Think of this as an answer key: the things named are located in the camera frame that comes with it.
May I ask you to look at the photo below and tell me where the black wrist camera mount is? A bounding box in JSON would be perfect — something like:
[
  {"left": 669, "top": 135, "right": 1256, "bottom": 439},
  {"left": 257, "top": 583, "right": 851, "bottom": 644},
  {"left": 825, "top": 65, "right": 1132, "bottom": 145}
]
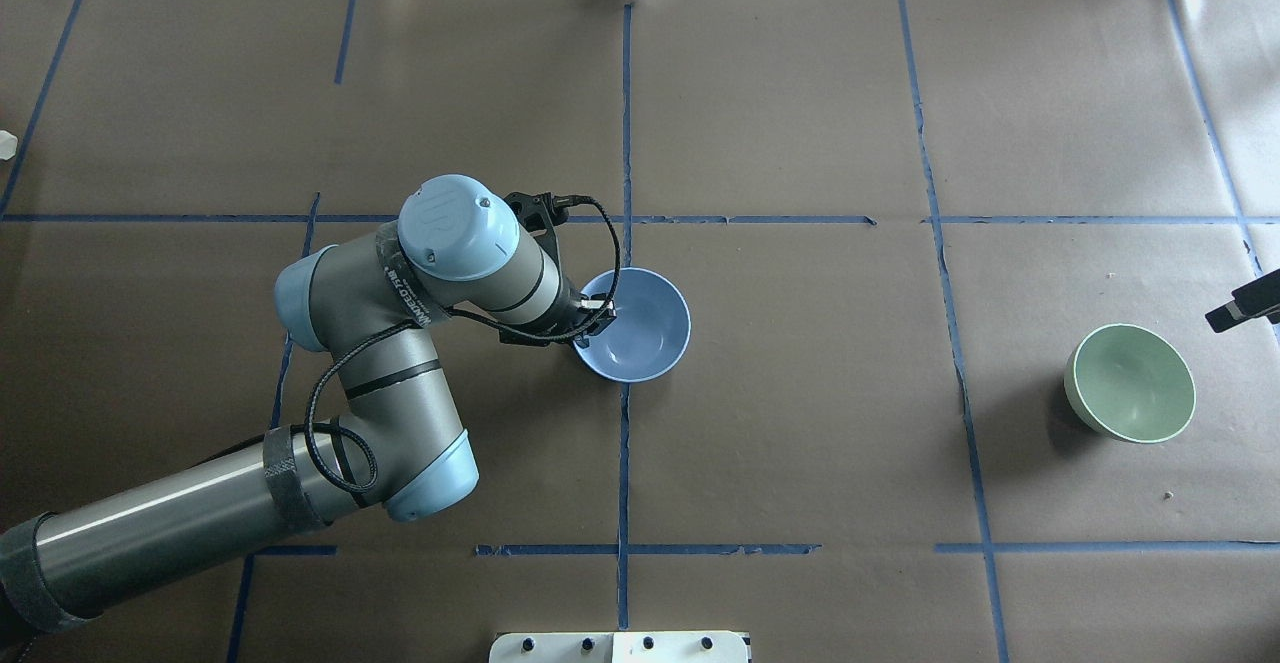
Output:
[{"left": 503, "top": 192, "right": 572, "bottom": 265}]

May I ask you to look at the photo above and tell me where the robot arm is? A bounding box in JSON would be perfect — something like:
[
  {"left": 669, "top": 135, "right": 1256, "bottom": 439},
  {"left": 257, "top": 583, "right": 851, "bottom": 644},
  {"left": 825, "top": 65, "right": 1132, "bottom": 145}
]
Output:
[{"left": 3, "top": 174, "right": 623, "bottom": 648}]

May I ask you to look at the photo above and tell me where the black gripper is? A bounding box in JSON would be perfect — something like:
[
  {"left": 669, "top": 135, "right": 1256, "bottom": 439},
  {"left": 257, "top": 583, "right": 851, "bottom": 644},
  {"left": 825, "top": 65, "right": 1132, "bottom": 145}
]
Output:
[{"left": 498, "top": 288, "right": 617, "bottom": 347}]

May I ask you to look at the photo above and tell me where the green bowl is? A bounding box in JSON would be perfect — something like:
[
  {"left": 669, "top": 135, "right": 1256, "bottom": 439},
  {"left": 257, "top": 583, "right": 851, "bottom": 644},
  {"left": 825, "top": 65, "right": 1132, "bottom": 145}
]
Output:
[{"left": 1062, "top": 324, "right": 1198, "bottom": 445}]

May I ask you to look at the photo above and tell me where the blue bowl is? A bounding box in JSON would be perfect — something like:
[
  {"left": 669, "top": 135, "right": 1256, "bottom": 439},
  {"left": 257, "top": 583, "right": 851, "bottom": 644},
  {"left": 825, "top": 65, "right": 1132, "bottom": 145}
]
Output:
[{"left": 573, "top": 268, "right": 692, "bottom": 384}]

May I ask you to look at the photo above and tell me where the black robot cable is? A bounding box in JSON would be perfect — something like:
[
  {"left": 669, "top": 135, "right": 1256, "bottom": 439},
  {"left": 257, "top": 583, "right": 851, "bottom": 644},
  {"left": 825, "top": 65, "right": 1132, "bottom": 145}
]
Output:
[{"left": 305, "top": 195, "right": 623, "bottom": 494}]

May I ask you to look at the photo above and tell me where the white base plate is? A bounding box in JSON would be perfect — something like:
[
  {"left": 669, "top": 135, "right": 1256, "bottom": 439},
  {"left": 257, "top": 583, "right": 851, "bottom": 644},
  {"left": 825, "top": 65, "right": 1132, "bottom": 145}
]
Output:
[{"left": 488, "top": 628, "right": 754, "bottom": 662}]

